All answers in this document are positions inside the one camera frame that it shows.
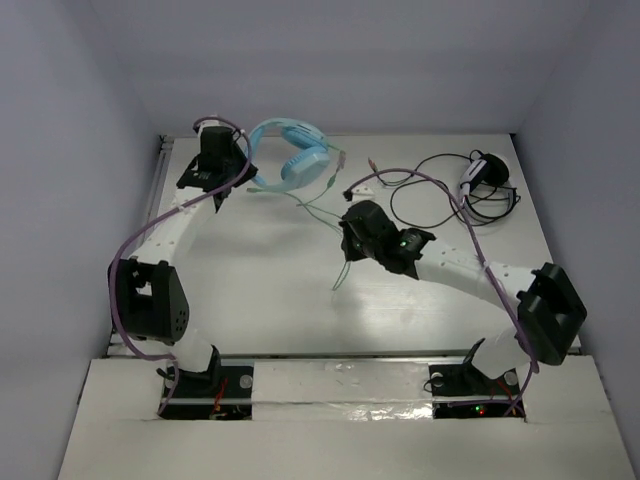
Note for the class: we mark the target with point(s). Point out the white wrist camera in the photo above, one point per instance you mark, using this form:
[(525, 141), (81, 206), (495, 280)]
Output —
[(361, 192), (212, 121)]

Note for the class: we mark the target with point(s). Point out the light blue headphones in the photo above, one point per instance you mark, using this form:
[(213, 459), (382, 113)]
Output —
[(306, 166)]

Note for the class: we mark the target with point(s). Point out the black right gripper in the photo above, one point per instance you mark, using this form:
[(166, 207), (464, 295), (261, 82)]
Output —
[(351, 252)]

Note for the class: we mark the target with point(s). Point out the aluminium side rail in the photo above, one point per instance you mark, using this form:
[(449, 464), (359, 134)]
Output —
[(130, 245)]

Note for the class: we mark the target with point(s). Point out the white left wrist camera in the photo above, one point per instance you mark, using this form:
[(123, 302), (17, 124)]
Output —
[(212, 121)]

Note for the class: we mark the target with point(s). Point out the white front cover panel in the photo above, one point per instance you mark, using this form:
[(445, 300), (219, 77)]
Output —
[(340, 390)]

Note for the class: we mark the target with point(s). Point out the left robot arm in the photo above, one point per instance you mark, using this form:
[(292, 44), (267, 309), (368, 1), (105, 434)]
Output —
[(149, 307)]

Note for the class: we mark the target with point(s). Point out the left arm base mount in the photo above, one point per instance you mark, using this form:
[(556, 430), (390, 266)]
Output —
[(223, 392)]

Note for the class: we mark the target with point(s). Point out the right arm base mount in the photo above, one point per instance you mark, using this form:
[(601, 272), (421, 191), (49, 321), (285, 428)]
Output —
[(463, 392)]

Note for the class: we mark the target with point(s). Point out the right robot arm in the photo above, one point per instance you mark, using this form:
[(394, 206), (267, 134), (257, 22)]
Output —
[(542, 304)]

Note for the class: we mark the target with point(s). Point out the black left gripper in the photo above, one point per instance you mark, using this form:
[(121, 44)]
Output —
[(201, 175)]

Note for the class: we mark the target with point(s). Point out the white black headphones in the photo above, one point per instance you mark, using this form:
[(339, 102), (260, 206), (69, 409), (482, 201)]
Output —
[(485, 192)]

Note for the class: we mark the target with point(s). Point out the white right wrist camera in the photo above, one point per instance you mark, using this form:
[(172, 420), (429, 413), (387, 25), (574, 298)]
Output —
[(361, 192)]

